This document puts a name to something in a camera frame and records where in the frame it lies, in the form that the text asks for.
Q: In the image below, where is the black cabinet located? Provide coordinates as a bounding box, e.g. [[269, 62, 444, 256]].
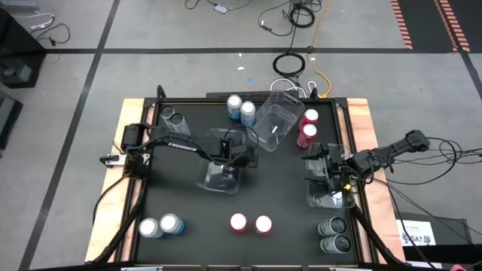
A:
[[0, 7, 47, 90]]

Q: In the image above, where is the red Fanta soda can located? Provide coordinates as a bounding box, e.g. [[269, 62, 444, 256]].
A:
[[229, 212, 249, 234], [295, 123, 319, 150], [299, 108, 320, 131], [253, 215, 273, 236]]

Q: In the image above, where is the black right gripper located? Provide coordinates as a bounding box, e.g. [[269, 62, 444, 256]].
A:
[[302, 143, 353, 191]]

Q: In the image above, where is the black metal table frame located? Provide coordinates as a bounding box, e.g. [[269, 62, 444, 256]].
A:
[[130, 84, 372, 271]]

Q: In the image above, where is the clear plastic bin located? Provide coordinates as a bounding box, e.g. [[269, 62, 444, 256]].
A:
[[246, 90, 306, 153], [194, 127, 261, 196], [304, 142, 357, 209]]

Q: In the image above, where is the white cable with plug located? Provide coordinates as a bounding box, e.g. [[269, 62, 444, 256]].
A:
[[13, 12, 56, 31]]

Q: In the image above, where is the orange cable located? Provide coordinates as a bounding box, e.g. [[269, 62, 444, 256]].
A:
[[307, 0, 333, 99]]

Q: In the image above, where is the black braided cable sleeve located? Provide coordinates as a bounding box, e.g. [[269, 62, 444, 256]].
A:
[[90, 175, 148, 264], [348, 205, 407, 266]]

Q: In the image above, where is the black floor box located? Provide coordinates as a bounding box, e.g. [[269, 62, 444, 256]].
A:
[[0, 90, 23, 150]]

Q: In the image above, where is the coiled black cable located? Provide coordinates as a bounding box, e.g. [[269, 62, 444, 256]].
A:
[[272, 52, 307, 78], [288, 5, 316, 29]]

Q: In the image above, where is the grey and white soda can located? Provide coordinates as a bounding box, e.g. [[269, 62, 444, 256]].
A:
[[168, 112, 192, 137], [317, 216, 348, 238], [159, 104, 180, 125], [319, 233, 352, 255]]

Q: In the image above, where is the thin black cable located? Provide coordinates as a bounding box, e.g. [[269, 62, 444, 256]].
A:
[[29, 23, 72, 47], [258, 0, 298, 38]]

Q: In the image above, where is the black box with sign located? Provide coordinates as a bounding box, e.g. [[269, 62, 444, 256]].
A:
[[393, 212, 474, 264]]

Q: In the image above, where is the white and blue soda can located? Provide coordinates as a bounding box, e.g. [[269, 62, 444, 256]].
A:
[[239, 100, 257, 127], [226, 93, 243, 120], [138, 217, 166, 239], [159, 212, 187, 236]]

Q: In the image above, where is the black perforated metal box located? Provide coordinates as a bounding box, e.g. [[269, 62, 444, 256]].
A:
[[206, 91, 300, 99]]

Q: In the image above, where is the silver metal base bracket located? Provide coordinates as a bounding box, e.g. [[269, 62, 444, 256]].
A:
[[99, 153, 127, 169]]

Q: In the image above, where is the light wooden table board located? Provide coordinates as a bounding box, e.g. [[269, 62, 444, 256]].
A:
[[85, 97, 407, 264]]

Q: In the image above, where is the white paper sign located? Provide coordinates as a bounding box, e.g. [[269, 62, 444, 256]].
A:
[[395, 219, 437, 248]]

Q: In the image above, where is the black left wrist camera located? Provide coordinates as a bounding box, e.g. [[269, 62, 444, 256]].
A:
[[219, 138, 233, 160]]

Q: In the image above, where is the black cable bundle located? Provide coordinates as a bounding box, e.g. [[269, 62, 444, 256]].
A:
[[389, 137, 482, 186]]

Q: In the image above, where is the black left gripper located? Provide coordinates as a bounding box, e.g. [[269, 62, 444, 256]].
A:
[[229, 142, 260, 169]]

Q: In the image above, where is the black mat with orange stripes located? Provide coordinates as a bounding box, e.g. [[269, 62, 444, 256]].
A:
[[390, 0, 482, 53]]

